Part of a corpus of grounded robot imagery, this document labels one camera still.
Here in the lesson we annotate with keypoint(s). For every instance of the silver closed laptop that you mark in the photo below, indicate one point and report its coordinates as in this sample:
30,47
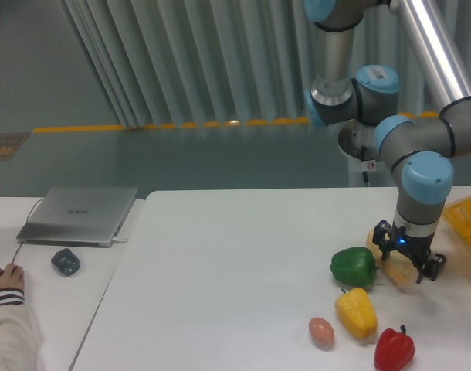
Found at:
79,216

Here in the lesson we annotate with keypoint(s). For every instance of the person's hand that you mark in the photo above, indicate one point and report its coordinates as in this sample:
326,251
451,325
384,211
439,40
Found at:
12,277

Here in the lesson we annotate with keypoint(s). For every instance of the yellow bell pepper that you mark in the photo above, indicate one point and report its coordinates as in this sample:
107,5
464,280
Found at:
356,313

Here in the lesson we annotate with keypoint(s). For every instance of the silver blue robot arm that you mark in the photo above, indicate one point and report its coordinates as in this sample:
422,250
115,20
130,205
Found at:
416,153

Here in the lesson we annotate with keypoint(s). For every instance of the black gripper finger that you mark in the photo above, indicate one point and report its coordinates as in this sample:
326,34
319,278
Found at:
428,267
381,238

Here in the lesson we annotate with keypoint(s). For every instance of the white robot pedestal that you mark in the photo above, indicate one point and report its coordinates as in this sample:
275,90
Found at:
367,165

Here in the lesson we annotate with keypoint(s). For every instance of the dark grey small device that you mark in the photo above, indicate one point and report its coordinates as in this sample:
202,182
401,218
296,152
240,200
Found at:
66,262

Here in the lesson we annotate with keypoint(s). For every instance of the red bell pepper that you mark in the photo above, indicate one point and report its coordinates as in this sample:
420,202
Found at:
394,351

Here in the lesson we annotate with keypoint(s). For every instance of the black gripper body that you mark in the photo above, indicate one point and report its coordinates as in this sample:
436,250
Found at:
416,249

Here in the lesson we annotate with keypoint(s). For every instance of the green bell pepper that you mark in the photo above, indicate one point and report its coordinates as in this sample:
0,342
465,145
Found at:
354,266

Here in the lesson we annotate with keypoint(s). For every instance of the forearm in cream sleeve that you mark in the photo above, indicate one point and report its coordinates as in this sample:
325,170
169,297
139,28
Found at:
18,349

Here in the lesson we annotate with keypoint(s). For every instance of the grey pleated curtain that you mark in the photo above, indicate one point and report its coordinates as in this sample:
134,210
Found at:
198,62

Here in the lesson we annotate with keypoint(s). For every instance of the yellow plastic basket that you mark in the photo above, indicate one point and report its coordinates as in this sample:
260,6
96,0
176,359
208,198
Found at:
458,216

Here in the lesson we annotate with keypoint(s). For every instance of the triangular toasted bread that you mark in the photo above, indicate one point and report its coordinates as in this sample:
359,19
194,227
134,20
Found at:
397,267

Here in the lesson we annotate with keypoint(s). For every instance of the pink egg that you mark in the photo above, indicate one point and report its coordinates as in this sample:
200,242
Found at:
321,331

